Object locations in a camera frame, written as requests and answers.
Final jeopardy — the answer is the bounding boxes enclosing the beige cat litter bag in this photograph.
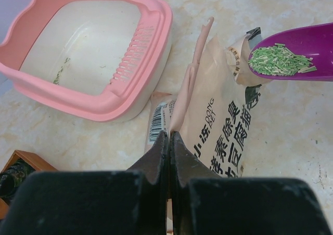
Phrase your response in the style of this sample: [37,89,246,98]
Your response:
[145,24,264,178]

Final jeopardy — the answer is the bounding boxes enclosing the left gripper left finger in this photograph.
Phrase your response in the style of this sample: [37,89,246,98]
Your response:
[128,131,169,234]

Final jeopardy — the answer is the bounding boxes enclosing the pink litter box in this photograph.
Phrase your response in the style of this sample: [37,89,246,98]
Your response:
[1,0,173,122]

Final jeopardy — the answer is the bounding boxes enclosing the green litter pellets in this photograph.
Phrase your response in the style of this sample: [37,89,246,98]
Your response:
[248,43,317,76]

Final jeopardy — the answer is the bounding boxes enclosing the orange compartment tray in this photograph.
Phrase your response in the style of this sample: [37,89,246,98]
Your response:
[1,150,57,219]

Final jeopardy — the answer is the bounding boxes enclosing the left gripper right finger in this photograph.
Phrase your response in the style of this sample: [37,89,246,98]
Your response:
[169,132,221,234]

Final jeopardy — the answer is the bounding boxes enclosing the purple plastic scoop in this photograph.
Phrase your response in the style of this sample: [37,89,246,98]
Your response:
[248,23,332,82]

